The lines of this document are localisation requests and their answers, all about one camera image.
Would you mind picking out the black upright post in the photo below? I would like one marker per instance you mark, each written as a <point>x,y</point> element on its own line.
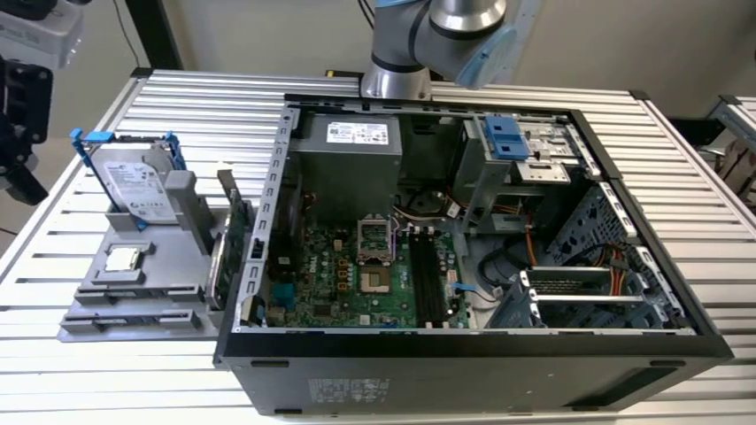
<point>156,35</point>

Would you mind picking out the yellow and black tag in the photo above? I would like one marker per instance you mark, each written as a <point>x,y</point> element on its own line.
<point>339,73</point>

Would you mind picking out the hard disk in blue carrier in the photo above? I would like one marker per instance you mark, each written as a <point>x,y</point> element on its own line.
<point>132,181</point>

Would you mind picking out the silver CPU chip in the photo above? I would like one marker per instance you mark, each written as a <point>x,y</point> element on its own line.
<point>124,259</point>

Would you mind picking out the round black fan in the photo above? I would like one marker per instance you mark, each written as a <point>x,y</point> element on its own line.
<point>427,203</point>

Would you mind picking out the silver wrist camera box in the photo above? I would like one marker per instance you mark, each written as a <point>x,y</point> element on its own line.
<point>35,40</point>

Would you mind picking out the grey plastic parts rack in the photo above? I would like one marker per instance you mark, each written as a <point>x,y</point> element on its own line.
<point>171,248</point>

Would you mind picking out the green motherboard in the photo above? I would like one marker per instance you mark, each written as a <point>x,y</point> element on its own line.
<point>321,305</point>

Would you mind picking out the blue plastic drive latch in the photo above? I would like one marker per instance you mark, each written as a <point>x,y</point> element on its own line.
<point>501,137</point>

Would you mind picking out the grey metal drive cage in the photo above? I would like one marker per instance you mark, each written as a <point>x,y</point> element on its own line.
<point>472,177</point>

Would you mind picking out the aluminium side table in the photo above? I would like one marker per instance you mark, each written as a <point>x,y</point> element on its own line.
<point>729,110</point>

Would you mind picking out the metal disk bay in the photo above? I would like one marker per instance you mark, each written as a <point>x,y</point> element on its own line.
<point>569,280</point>

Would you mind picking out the grey power supply unit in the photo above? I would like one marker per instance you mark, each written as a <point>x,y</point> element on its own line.
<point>343,177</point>

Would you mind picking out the CPU socket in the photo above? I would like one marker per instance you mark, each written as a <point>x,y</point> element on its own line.
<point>376,280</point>

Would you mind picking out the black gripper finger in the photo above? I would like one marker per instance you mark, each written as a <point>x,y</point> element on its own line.
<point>27,102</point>

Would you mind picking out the black open PC case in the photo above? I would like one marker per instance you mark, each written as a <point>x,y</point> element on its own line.
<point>413,380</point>

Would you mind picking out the green graphics card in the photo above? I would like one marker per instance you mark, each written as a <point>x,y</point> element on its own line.
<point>233,248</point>

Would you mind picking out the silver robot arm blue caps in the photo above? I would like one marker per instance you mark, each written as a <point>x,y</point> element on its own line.
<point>455,26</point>

